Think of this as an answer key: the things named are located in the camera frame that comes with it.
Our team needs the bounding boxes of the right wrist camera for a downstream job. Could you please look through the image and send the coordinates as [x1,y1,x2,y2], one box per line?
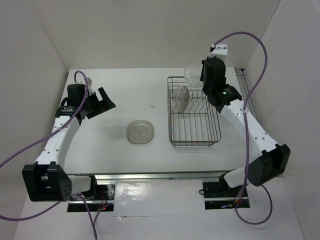
[209,43,228,57]

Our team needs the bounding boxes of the grey wire dish rack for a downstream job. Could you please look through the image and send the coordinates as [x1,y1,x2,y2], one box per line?
[167,76,222,147]

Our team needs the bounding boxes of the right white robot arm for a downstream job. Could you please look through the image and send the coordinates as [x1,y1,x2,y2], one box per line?
[200,56,291,196]

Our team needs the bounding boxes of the aluminium rail front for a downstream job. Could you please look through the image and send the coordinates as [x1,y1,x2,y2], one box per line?
[69,170,228,182]

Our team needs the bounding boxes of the smoky glass plate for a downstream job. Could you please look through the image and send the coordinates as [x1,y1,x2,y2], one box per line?
[126,120,154,145]
[181,86,190,113]

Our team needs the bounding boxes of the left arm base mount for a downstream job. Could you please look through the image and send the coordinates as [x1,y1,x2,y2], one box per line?
[67,182,116,213]

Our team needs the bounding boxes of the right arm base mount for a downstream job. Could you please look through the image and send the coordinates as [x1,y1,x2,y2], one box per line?
[198,173,250,210]

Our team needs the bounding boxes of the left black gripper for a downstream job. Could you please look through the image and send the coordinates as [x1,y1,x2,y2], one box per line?
[81,87,115,120]

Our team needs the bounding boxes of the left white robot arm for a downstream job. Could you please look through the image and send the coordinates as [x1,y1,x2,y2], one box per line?
[22,83,116,202]

